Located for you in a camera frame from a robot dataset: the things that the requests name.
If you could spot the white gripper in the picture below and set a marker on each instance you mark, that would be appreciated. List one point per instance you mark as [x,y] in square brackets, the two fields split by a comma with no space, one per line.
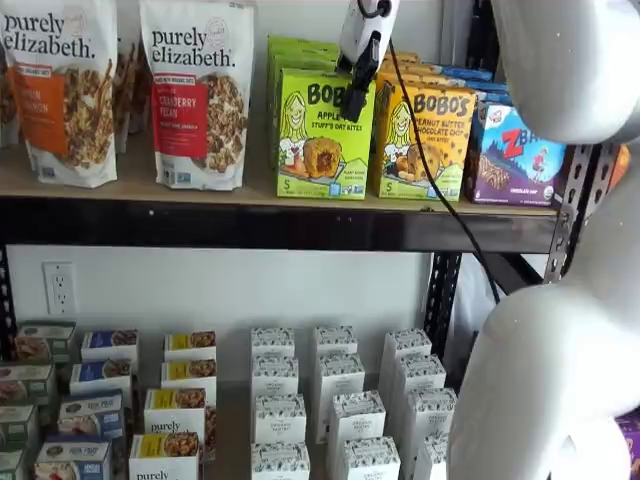
[367,25]

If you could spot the green Bobo's apple pie box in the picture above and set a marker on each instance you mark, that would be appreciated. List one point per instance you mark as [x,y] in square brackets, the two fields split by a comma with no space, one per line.
[300,42]
[310,165]
[310,63]
[305,54]

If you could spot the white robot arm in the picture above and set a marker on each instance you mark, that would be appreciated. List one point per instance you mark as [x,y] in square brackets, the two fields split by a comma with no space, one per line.
[550,375]

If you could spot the orange Bobo's peanut butter box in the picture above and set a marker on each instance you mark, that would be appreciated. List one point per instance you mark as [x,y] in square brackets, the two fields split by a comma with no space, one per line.
[415,67]
[400,170]
[407,56]
[420,80]

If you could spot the purple blue Zbar box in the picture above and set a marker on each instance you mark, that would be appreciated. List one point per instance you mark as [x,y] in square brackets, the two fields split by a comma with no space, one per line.
[487,86]
[465,72]
[500,170]
[495,98]

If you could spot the wooden shelf board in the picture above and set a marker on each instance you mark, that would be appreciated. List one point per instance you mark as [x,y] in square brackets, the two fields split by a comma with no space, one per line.
[232,435]
[260,190]

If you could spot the white patterned pastry box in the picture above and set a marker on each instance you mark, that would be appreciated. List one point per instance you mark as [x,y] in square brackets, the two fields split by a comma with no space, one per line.
[420,375]
[275,375]
[280,420]
[429,459]
[272,341]
[280,461]
[340,377]
[357,417]
[430,412]
[407,344]
[335,340]
[370,459]

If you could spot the orange snack box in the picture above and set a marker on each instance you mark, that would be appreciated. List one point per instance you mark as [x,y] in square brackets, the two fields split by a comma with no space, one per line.
[620,165]

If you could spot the yellow label granola box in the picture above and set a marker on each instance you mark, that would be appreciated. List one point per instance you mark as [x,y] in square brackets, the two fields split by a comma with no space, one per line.
[175,412]
[190,344]
[165,455]
[189,374]

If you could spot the blue flax cereal box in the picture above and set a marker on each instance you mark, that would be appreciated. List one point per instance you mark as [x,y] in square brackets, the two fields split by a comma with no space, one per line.
[92,416]
[110,344]
[75,460]
[100,376]

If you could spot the green white cereal box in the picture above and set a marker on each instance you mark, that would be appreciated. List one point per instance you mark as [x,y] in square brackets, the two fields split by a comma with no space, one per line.
[27,382]
[47,340]
[11,466]
[17,425]

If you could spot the purple snack box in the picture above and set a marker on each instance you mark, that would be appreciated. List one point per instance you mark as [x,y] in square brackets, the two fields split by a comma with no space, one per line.
[630,435]

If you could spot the red label granola bag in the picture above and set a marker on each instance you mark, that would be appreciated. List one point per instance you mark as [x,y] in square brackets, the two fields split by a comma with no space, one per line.
[200,125]

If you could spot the white granola bag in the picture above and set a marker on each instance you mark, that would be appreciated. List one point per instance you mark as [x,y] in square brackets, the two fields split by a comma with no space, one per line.
[130,90]
[7,110]

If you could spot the orange label granola bag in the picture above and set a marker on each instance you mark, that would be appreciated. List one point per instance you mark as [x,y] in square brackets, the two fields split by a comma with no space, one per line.
[60,125]

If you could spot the black metal shelf frame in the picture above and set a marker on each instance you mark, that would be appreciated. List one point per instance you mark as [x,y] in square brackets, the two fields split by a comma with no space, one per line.
[300,227]

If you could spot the white wall outlet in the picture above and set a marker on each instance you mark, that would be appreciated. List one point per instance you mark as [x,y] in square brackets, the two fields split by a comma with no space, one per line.
[61,289]

